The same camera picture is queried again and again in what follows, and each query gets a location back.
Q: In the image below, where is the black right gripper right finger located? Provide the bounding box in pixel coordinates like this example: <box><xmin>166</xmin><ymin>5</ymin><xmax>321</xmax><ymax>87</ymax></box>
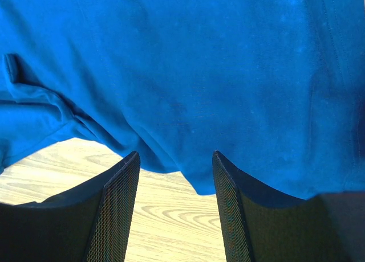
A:
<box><xmin>212</xmin><ymin>151</ymin><xmax>364</xmax><ymax>262</ymax></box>

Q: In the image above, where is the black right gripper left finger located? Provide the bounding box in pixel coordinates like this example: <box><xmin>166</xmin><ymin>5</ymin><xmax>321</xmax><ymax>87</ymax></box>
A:
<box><xmin>1</xmin><ymin>152</ymin><xmax>140</xmax><ymax>262</ymax></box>

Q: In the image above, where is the navy blue printed t-shirt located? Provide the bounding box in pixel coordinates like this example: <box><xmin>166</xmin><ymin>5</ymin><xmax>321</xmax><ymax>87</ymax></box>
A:
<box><xmin>1</xmin><ymin>0</ymin><xmax>364</xmax><ymax>199</ymax></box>

